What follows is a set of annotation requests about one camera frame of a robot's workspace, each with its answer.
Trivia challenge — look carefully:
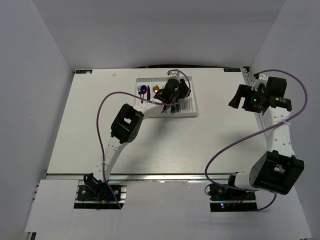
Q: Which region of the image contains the blue corner label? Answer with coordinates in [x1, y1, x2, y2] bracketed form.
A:
[223, 68, 241, 73]
[75, 69, 93, 74]

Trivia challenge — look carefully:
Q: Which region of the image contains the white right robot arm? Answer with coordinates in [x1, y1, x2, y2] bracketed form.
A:
[225, 74, 305, 200]

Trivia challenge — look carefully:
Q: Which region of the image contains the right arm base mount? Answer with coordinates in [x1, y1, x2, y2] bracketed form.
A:
[204, 183, 258, 213]

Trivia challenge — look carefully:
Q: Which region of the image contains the gold spoon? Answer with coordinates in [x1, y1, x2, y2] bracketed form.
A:
[152, 85, 160, 93]

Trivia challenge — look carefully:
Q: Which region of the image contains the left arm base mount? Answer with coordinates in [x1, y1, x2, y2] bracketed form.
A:
[73, 173, 127, 210]

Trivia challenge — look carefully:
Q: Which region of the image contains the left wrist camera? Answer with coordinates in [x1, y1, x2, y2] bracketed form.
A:
[166, 69, 180, 80]

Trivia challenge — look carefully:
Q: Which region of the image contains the green handled silver knife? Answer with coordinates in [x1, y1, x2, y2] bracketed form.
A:
[170, 105, 176, 114]

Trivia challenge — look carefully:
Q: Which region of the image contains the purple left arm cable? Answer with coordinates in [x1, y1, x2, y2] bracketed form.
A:
[96, 69, 192, 210]

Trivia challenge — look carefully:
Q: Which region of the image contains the blue left corner label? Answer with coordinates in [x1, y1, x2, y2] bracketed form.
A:
[75, 69, 93, 74]

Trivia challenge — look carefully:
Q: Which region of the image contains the blue right corner label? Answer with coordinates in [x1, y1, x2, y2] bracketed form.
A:
[223, 68, 241, 73]

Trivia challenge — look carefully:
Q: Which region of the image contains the purple iridescent fork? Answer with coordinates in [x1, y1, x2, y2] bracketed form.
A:
[137, 85, 141, 95]

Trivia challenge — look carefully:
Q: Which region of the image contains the purple iridescent spoon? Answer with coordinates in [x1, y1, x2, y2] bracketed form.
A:
[138, 85, 148, 103]

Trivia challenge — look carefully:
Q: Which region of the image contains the purple iridescent knife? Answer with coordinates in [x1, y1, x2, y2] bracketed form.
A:
[147, 85, 151, 101]

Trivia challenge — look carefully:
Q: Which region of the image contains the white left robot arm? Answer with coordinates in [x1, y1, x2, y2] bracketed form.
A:
[83, 78, 191, 200]

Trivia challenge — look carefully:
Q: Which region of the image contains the white divided utensil tray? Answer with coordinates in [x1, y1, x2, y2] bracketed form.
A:
[134, 75, 198, 118]

